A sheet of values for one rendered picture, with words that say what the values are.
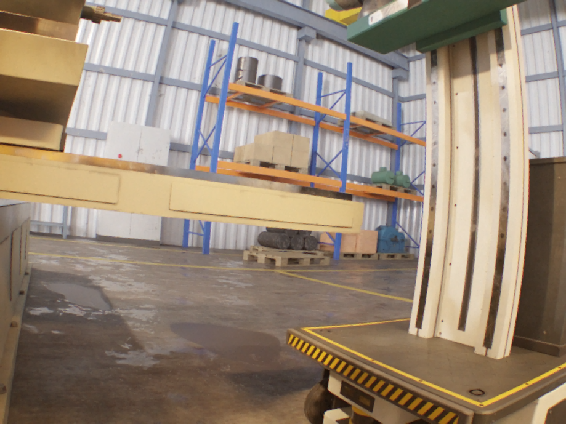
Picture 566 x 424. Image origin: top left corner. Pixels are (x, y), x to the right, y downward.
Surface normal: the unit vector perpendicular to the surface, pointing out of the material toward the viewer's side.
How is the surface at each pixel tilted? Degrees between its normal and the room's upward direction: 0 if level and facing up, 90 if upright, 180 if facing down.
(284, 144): 90
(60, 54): 90
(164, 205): 90
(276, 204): 90
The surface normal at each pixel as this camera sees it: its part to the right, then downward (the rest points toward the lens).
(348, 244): 0.58, 0.01
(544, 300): -0.88, -0.10
